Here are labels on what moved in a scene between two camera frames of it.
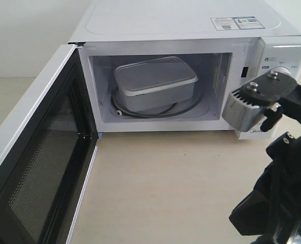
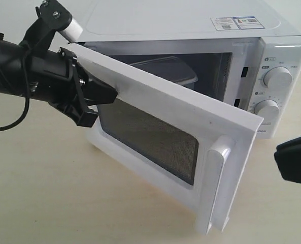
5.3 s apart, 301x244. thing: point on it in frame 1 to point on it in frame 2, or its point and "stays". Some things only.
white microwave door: x=40 y=159 to x=190 y=152
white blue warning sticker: x=224 y=23 stays
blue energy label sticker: x=247 y=22 stays
